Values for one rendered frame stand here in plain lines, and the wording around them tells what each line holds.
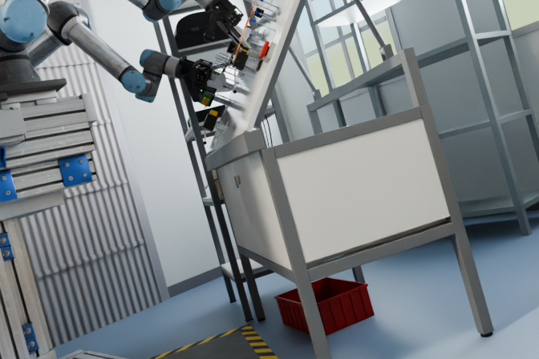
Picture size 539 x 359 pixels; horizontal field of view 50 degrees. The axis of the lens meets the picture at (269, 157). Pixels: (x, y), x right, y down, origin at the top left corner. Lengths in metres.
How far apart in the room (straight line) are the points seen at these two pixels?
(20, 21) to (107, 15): 2.92
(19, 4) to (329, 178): 1.03
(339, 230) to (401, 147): 0.34
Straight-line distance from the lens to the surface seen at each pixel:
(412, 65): 2.00
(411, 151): 1.96
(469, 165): 4.27
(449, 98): 4.26
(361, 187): 1.88
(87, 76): 4.35
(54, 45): 2.38
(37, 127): 1.81
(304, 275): 1.83
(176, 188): 4.52
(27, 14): 1.76
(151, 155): 4.46
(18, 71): 1.85
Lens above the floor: 0.75
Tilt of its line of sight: 1 degrees up
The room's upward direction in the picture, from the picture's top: 16 degrees counter-clockwise
